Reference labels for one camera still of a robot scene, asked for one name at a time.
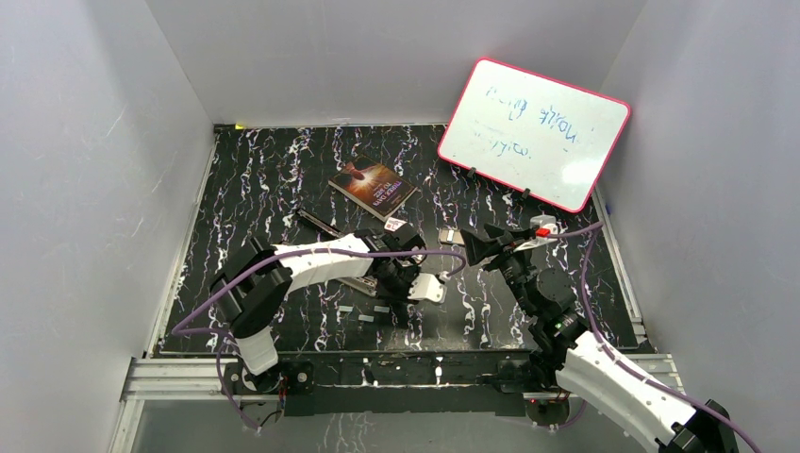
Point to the dark paperback book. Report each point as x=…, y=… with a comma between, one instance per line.
x=373, y=186

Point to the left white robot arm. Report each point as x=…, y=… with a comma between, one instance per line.
x=272, y=271

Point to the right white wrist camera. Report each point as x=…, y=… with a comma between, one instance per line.
x=543, y=230

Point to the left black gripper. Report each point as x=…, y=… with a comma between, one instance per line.
x=396, y=297

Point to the cardboard staple tray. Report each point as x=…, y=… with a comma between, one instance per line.
x=450, y=236

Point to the pink framed whiteboard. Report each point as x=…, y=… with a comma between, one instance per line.
x=537, y=135

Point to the black stapler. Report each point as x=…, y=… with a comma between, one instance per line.
x=310, y=220

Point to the beige stapler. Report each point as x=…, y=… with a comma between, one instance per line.
x=365, y=285

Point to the red white staple box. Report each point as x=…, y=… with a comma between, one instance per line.
x=393, y=224

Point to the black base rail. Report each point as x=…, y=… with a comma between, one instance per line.
x=498, y=381

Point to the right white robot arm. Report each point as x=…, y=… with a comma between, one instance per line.
x=573, y=354

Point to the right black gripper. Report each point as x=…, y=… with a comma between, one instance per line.
x=477, y=249

